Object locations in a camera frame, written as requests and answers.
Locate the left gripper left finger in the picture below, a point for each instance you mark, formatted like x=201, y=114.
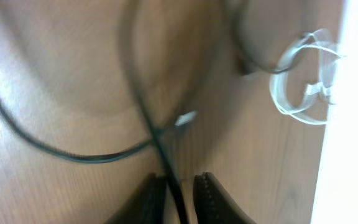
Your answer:
x=146, y=205

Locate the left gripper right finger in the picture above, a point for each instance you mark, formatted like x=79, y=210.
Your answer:
x=213, y=204

